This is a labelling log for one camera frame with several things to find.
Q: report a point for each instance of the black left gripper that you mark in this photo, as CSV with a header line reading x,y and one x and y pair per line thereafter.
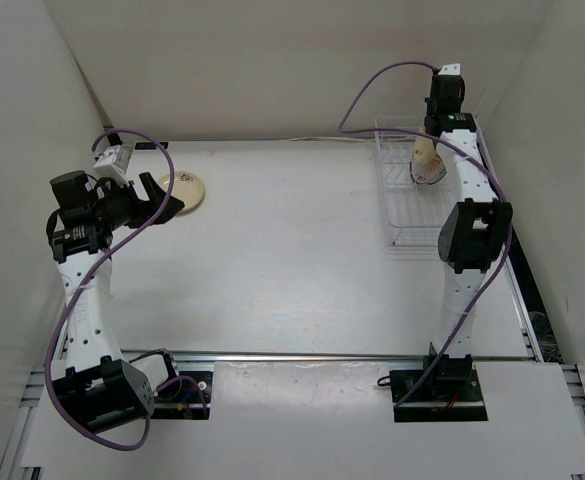
x,y
144,210

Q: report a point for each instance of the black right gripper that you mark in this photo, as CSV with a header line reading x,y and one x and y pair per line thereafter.
x,y
428,105

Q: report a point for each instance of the aluminium frame rail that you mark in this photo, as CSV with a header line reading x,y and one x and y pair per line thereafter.
x,y
212,356

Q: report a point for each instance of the black label sticker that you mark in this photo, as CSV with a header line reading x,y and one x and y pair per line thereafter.
x,y
150,146

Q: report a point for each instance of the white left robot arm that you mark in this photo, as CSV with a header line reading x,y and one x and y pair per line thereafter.
x,y
100,389

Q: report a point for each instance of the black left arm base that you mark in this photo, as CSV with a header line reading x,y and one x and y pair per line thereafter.
x,y
184,401

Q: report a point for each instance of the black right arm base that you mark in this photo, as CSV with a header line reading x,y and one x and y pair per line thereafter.
x,y
450,393

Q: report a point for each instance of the white wire dish rack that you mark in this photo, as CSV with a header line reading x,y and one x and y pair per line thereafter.
x,y
415,213

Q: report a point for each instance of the cream plate with orange pattern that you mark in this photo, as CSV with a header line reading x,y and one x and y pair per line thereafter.
x,y
423,176

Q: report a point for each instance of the small cream printed plate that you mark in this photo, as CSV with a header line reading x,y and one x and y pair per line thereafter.
x,y
424,154

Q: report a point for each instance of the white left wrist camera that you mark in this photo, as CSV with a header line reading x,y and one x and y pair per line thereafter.
x,y
113,163

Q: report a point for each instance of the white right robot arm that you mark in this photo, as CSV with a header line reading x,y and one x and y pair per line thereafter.
x,y
473,235

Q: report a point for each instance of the cream plate with dark print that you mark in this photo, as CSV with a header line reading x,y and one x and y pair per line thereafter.
x,y
186,183

